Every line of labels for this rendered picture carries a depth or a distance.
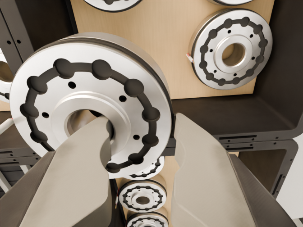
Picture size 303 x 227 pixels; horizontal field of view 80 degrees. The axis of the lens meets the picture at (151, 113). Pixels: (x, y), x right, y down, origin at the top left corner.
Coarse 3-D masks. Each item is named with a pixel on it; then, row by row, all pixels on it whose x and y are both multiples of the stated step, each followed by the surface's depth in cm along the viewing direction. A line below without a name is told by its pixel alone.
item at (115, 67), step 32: (32, 64) 10; (64, 64) 10; (96, 64) 10; (128, 64) 10; (32, 96) 11; (128, 96) 10; (160, 96) 10; (32, 128) 12; (160, 128) 12; (128, 160) 13
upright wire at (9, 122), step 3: (6, 120) 12; (9, 120) 12; (12, 120) 12; (3, 123) 11; (6, 123) 11; (9, 123) 12; (12, 123) 12; (0, 126) 11; (3, 126) 11; (6, 126) 11; (9, 126) 12; (0, 129) 11; (3, 129) 11; (0, 132) 11
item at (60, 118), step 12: (72, 96) 10; (84, 96) 10; (96, 96) 10; (60, 108) 10; (72, 108) 10; (84, 108) 10; (96, 108) 10; (108, 108) 10; (120, 108) 11; (60, 120) 11; (120, 120) 11; (60, 132) 11; (72, 132) 12; (120, 132) 11; (120, 144) 12
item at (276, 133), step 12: (0, 0) 15; (12, 0) 15; (12, 12) 15; (12, 24) 15; (24, 24) 16; (24, 36) 16; (24, 48) 16; (36, 48) 17; (24, 60) 17; (300, 108) 21; (300, 120) 21; (216, 132) 22; (228, 132) 22; (240, 132) 22; (252, 132) 22; (264, 132) 22; (276, 132) 22; (288, 132) 22; (300, 132) 22; (168, 144) 22
